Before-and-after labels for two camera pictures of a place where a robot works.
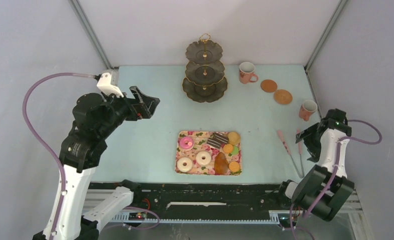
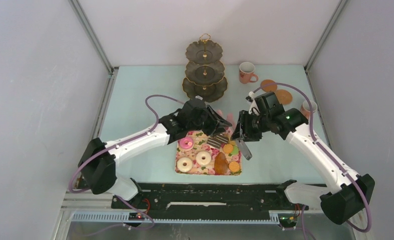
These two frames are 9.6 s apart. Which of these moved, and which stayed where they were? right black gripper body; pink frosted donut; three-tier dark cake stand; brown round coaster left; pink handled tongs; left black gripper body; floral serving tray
Moved: left black gripper body; pink handled tongs; right black gripper body
Stayed: three-tier dark cake stand; pink frosted donut; floral serving tray; brown round coaster left
